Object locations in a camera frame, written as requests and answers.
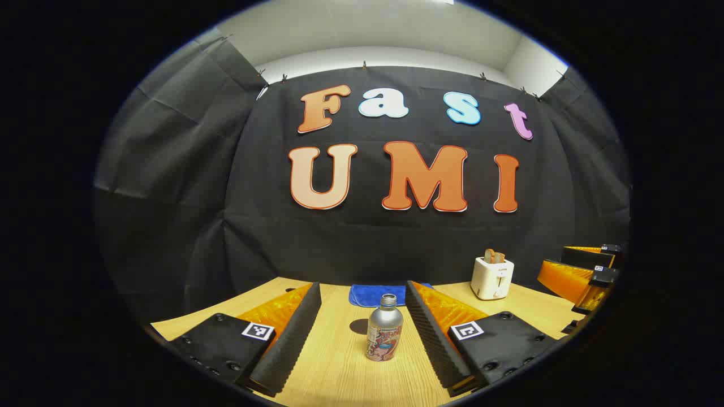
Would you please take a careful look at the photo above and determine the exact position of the silver water bottle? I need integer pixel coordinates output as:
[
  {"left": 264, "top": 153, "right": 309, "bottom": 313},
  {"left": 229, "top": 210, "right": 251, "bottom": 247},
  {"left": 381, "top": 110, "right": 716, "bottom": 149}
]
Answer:
[{"left": 366, "top": 293, "right": 404, "bottom": 362}]

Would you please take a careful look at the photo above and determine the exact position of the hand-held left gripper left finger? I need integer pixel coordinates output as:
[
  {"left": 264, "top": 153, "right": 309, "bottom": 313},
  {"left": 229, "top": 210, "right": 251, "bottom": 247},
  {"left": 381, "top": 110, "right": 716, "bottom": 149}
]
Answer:
[{"left": 169, "top": 282, "right": 322, "bottom": 397}]

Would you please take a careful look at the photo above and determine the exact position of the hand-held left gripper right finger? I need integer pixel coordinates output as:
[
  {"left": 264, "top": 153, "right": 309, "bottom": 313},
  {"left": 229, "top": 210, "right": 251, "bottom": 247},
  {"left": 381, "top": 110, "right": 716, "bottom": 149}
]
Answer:
[{"left": 405, "top": 280, "right": 562, "bottom": 397}]

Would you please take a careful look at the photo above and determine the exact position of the blue cloth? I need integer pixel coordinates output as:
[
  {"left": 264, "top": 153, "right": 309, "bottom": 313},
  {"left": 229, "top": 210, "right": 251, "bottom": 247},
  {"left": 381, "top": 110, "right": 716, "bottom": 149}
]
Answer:
[{"left": 348, "top": 283, "right": 433, "bottom": 308}]

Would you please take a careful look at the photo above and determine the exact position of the black backdrop cloth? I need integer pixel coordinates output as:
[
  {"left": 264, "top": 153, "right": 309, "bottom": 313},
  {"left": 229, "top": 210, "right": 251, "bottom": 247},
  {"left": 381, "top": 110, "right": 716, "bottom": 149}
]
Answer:
[{"left": 93, "top": 37, "right": 631, "bottom": 326}]

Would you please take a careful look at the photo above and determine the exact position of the white toaster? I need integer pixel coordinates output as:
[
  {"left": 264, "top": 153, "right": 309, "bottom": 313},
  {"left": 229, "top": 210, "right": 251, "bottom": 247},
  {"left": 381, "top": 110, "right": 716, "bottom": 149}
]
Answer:
[{"left": 471, "top": 256, "right": 515, "bottom": 301}]

